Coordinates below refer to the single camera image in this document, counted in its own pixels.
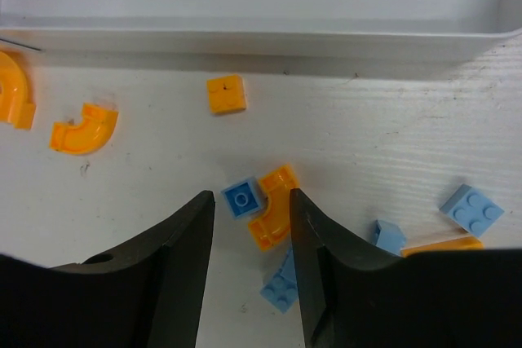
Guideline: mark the white divided sorting tray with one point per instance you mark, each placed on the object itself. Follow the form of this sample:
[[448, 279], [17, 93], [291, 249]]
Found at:
[[372, 38]]

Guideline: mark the small blue lego far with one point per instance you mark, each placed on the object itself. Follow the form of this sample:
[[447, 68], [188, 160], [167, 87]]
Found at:
[[472, 210]]

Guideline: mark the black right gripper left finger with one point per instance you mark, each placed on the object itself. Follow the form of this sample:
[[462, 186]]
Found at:
[[144, 292]]

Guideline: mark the small orange lego brick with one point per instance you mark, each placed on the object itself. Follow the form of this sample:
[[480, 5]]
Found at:
[[465, 243]]

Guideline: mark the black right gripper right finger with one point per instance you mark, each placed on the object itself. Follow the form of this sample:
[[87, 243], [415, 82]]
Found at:
[[353, 294]]

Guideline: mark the small blue lego right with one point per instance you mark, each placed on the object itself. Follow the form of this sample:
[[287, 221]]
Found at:
[[244, 198]]

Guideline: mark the orange curved lego right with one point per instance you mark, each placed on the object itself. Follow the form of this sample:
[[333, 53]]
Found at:
[[272, 226]]

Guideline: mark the small blue square lego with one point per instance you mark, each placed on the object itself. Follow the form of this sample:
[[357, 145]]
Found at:
[[389, 237]]

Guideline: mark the small blue lego lower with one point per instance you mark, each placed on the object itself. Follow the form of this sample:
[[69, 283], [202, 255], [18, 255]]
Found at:
[[281, 290]]

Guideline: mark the small orange square lego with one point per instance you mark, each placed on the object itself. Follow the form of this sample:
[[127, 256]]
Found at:
[[226, 95]]

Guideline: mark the orange curved lego piece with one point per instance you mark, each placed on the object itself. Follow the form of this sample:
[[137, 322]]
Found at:
[[90, 135]]

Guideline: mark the orange arch lego piece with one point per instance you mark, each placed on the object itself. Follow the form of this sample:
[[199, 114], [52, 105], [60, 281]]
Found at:
[[17, 106]]

